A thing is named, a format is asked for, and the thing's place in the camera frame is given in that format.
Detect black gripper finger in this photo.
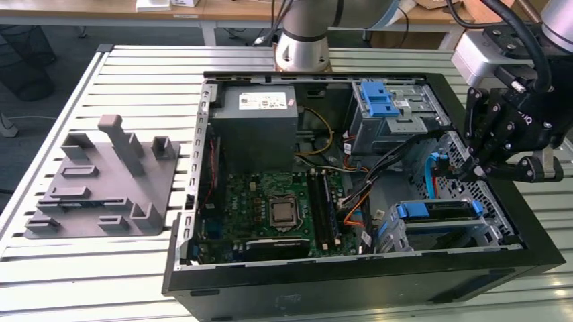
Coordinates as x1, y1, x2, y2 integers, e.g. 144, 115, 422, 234
473, 154, 566, 184
461, 87, 514, 182

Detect blue SATA wire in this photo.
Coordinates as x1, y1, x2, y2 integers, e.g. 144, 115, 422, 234
420, 152, 449, 201

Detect hard disk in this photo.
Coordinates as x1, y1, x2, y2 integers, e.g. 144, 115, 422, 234
395, 199, 482, 223

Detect silver disk bay cage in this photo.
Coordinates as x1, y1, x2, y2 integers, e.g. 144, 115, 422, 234
374, 199, 514, 253

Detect silver optical bay cage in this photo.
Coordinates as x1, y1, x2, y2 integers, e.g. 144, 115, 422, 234
349, 79, 452, 156

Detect blue plastic latch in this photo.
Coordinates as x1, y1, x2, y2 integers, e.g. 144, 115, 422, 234
359, 82, 394, 119

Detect brown cardboard piece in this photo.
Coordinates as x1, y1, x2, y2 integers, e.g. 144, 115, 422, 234
414, 0, 462, 11

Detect black RAM slot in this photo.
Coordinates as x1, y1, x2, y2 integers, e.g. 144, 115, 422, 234
319, 169, 337, 249
325, 169, 343, 248
307, 169, 325, 250
313, 169, 330, 250

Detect black PC case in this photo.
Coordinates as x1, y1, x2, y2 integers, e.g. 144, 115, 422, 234
159, 70, 566, 319

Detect silver CPU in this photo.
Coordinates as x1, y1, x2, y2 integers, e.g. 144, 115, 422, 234
270, 200, 295, 225

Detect grey power supply unit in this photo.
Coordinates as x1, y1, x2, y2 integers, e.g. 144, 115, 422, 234
210, 83, 301, 175

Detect green motherboard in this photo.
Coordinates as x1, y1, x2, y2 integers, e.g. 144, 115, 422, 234
191, 169, 363, 264

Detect black graphics card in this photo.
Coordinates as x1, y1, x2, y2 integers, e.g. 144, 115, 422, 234
241, 236, 311, 261

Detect black case fan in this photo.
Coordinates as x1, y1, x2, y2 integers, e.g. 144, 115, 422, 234
196, 133, 229, 215

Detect grey parts rack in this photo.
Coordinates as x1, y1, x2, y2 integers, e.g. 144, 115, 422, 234
24, 113, 183, 241

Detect black mesh waste bin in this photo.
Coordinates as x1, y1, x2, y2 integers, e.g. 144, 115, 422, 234
0, 25, 59, 102

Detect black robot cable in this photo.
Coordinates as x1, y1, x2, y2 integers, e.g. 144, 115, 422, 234
481, 0, 556, 95

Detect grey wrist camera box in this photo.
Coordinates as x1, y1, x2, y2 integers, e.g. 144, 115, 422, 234
449, 30, 509, 89

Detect black cable bundle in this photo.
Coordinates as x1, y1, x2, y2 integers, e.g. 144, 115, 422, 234
339, 132, 453, 211

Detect yellow wire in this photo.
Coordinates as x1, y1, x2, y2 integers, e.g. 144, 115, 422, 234
294, 107, 335, 157

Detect wooden desk white frame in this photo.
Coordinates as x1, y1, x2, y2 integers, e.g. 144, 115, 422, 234
362, 0, 476, 51
0, 0, 287, 46

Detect orange red wires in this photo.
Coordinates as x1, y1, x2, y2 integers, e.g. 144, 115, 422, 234
341, 207, 365, 229

